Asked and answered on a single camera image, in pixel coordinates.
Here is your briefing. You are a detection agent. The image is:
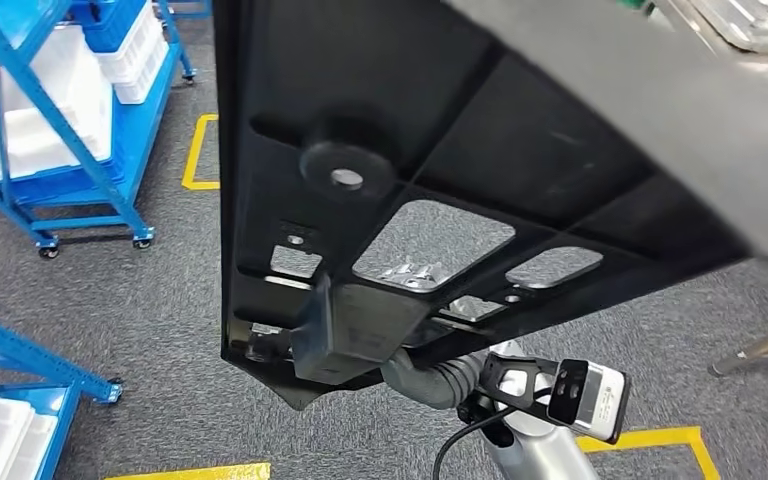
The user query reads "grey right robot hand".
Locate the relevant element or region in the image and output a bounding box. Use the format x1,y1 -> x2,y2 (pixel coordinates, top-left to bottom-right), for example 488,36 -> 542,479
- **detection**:
377,258 -> 505,323

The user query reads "black plastic plate frame part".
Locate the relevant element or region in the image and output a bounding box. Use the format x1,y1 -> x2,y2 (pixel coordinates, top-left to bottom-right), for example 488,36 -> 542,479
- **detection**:
213,0 -> 768,412

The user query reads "blue wheeled shelf rack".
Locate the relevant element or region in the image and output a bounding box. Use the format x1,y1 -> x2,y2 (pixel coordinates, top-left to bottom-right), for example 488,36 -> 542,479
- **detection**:
0,0 -> 214,261

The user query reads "blue metal shelf rack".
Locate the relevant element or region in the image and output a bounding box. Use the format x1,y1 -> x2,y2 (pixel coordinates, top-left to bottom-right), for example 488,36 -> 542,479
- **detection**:
0,303 -> 125,480

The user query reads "white ribbed plastic bin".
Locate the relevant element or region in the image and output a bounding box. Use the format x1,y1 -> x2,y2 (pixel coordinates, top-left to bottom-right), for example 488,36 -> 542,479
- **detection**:
95,5 -> 171,106

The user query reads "small blue plastic bin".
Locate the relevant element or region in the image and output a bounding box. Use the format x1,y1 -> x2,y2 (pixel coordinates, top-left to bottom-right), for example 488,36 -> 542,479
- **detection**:
69,0 -> 150,54

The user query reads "ribbed metal tray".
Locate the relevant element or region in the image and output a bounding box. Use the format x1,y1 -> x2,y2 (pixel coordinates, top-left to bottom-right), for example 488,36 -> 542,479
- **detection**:
685,0 -> 768,56

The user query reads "black camera cable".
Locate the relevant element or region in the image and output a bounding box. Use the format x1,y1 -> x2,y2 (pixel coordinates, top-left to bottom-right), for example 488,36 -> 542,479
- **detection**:
431,404 -> 518,480

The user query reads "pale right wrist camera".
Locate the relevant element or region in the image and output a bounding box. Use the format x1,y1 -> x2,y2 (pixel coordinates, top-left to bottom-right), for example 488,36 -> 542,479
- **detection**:
548,359 -> 630,445

